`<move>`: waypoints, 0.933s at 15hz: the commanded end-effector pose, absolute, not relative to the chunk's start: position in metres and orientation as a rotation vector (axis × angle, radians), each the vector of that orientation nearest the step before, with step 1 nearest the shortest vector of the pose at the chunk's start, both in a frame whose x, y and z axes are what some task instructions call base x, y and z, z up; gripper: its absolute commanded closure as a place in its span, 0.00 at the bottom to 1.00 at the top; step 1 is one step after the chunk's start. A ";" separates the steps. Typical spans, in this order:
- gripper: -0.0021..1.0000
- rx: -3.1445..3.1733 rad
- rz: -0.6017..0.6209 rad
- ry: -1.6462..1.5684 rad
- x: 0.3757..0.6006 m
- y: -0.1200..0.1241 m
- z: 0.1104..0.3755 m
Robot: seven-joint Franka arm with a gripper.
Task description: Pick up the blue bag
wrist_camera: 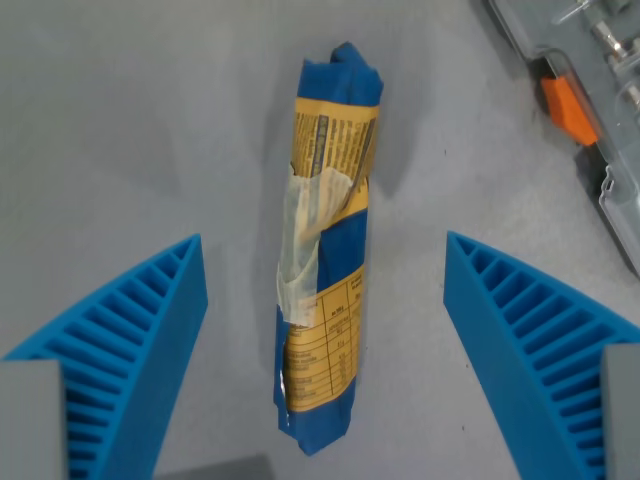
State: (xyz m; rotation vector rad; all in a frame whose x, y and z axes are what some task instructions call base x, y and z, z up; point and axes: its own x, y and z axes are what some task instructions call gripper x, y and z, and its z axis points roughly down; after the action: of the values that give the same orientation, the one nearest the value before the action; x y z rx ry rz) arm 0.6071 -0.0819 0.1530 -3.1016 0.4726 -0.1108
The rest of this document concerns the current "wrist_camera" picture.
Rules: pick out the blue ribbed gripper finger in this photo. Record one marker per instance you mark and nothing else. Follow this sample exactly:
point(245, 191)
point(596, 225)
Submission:
point(150, 320)
point(500, 325)

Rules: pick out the blue bag with yellow label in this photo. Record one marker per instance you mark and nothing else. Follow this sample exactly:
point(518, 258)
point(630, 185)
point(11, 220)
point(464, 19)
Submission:
point(340, 250)

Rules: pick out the grey transparent tool case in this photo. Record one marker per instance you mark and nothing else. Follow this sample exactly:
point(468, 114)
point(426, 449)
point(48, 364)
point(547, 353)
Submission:
point(615, 165)

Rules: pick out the orange case latch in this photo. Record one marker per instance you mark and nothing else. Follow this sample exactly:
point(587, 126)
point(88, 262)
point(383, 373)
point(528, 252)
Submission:
point(567, 107)

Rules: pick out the silver metal tool bit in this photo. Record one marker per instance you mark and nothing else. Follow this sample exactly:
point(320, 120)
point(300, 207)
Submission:
point(612, 42)

